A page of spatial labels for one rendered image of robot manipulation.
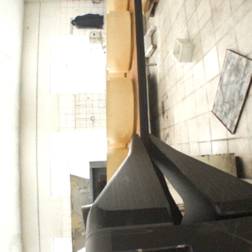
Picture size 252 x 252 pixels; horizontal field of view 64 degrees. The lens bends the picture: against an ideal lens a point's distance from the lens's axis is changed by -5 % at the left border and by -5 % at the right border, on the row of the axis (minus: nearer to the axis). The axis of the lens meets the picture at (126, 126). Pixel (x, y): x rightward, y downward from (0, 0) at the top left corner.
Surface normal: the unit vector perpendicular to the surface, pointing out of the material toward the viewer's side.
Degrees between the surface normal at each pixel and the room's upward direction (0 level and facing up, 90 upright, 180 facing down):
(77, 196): 115
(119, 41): 89
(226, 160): 90
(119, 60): 89
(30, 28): 90
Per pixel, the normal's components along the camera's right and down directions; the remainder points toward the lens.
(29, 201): 0.08, -0.11
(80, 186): 0.50, -0.16
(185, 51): 0.09, 0.62
